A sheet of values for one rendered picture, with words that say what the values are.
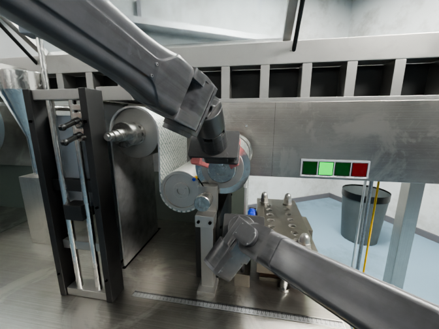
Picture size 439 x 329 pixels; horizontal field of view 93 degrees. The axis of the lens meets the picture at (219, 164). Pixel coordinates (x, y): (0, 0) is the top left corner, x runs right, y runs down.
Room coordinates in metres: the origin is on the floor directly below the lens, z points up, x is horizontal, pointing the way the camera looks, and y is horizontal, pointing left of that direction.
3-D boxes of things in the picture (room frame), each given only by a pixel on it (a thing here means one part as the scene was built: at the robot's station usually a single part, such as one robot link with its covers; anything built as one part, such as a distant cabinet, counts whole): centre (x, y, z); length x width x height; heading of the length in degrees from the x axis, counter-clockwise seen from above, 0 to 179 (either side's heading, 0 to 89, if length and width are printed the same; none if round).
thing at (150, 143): (0.72, 0.22, 1.33); 0.25 x 0.14 x 0.14; 170
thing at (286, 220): (0.68, -0.21, 1.00); 0.40 x 0.16 x 0.06; 170
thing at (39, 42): (0.68, 0.53, 1.51); 0.02 x 0.02 x 0.20
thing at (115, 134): (0.51, 0.25, 1.33); 0.06 x 0.03 x 0.03; 170
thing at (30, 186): (0.78, 0.68, 1.18); 0.14 x 0.14 x 0.57
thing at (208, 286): (0.51, 0.03, 1.05); 0.06 x 0.05 x 0.31; 170
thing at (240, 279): (0.66, -0.09, 0.92); 0.28 x 0.04 x 0.04; 170
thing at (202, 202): (0.48, 0.04, 1.18); 0.04 x 0.02 x 0.04; 80
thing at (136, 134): (0.57, 0.24, 1.33); 0.06 x 0.06 x 0.06; 80
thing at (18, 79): (0.78, 0.68, 1.50); 0.14 x 0.14 x 0.06
